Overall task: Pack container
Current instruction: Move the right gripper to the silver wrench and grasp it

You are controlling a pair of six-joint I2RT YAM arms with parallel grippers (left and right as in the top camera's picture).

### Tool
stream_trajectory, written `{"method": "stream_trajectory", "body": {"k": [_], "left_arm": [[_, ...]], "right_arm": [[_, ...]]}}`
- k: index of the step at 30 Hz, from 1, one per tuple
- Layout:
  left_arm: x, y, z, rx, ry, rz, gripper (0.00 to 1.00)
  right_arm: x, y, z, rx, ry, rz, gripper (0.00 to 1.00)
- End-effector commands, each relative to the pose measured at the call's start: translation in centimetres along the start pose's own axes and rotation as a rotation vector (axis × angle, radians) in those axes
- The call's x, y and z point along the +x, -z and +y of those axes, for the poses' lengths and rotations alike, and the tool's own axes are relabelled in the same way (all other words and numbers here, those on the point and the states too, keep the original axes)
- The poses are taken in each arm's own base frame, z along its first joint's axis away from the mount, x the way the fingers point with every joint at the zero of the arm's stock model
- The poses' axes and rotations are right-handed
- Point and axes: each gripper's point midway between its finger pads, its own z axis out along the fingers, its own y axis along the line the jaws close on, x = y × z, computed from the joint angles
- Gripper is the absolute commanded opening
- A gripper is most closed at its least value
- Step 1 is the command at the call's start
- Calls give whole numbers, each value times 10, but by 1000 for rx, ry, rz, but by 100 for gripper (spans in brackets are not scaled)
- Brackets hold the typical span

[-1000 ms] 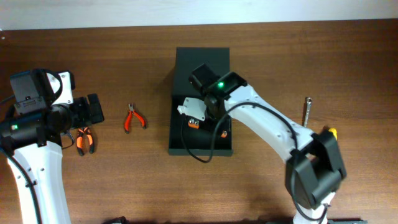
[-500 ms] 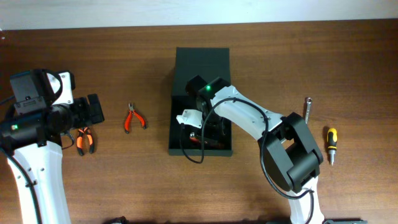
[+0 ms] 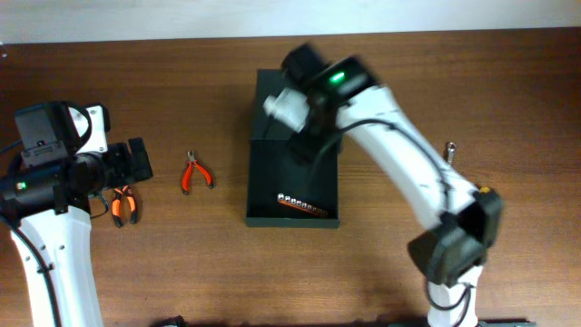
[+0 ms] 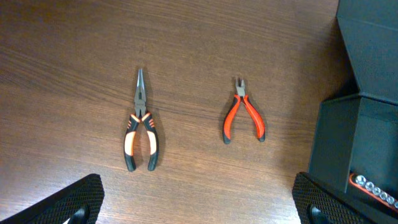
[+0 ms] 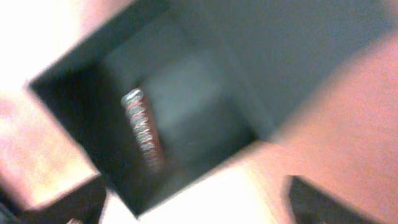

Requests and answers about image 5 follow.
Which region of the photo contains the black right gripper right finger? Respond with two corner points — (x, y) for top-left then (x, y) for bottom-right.
(284, 175), (376, 224)

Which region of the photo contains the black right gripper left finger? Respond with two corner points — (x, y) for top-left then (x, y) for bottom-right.
(1, 176), (106, 224)

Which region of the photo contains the orange socket rail set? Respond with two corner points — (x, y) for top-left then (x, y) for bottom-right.
(121, 88), (165, 174)

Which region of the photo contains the black open box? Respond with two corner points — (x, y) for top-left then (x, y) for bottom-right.
(30, 0), (392, 215)

